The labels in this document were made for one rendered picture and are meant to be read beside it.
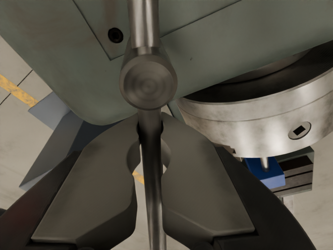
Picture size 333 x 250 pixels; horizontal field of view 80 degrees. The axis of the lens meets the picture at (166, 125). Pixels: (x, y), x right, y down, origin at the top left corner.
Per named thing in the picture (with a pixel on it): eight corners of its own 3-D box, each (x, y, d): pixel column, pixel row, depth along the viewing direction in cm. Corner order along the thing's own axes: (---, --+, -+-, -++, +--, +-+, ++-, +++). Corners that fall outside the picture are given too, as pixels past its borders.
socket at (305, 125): (284, 131, 33) (295, 142, 31) (273, 121, 32) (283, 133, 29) (302, 117, 32) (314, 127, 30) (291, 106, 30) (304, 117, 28)
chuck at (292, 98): (159, 58, 52) (181, 134, 27) (280, 0, 47) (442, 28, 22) (165, 69, 54) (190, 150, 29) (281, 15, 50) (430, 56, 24)
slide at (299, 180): (202, 182, 89) (204, 191, 86) (306, 155, 80) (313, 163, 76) (213, 202, 100) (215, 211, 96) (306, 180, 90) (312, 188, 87)
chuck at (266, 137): (165, 69, 54) (190, 150, 29) (281, 16, 50) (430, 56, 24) (177, 96, 59) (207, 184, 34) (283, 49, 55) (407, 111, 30)
